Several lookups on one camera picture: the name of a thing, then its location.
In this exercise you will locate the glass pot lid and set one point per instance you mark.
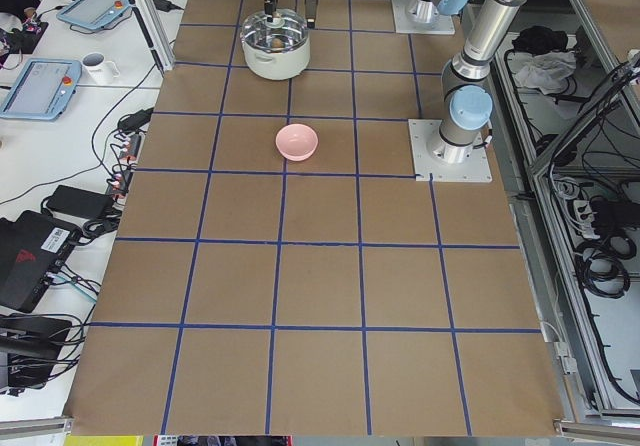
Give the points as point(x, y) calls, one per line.
point(287, 26)

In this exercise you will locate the pale green cooking pot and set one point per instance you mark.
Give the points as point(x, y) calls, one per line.
point(277, 66)

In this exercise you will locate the pink bowl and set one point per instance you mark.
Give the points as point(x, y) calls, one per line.
point(296, 142)

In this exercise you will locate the far teach pendant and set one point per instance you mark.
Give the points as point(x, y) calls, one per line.
point(94, 15)

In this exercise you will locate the teach pendant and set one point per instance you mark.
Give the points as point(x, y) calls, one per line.
point(94, 15)
point(42, 90)

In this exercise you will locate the white mug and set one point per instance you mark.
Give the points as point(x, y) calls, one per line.
point(104, 72)

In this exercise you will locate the black cloth on shelf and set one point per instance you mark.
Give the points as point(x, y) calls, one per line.
point(539, 40)

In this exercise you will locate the near teach pendant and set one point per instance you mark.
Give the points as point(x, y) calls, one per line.
point(42, 90)

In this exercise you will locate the white cloth on shelf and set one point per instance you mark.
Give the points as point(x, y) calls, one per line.
point(548, 73)

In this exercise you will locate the black power brick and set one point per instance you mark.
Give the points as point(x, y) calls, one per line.
point(77, 202)

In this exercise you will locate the black laptop computer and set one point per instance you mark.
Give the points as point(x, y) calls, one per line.
point(33, 248)

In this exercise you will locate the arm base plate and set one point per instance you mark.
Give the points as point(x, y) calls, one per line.
point(438, 161)
point(434, 23)

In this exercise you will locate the aluminium frame post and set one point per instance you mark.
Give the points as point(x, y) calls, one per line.
point(154, 34)

